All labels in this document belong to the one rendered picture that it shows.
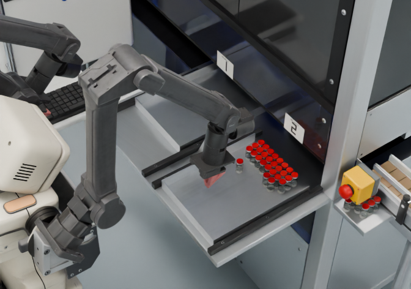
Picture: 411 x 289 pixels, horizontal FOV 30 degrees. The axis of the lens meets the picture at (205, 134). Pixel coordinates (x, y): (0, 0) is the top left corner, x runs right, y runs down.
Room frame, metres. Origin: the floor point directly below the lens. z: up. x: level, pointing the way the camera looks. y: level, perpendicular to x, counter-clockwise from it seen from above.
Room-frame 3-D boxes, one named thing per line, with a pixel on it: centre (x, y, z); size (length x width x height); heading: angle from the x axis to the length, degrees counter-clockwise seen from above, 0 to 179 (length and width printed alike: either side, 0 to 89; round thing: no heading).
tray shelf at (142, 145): (1.61, -0.03, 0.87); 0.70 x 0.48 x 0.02; 36
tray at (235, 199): (1.45, -0.09, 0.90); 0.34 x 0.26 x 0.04; 126
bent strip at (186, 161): (1.56, 0.04, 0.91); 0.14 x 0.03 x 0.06; 126
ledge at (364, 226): (1.39, -0.47, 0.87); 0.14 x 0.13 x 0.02; 126
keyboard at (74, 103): (1.92, 0.41, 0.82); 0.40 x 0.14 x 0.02; 124
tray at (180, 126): (1.79, 0.02, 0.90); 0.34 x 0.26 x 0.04; 126
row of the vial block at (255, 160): (1.51, -0.18, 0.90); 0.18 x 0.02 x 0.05; 36
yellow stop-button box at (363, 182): (1.38, -0.43, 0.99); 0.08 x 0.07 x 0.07; 126
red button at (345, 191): (1.36, -0.39, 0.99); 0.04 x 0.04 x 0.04; 36
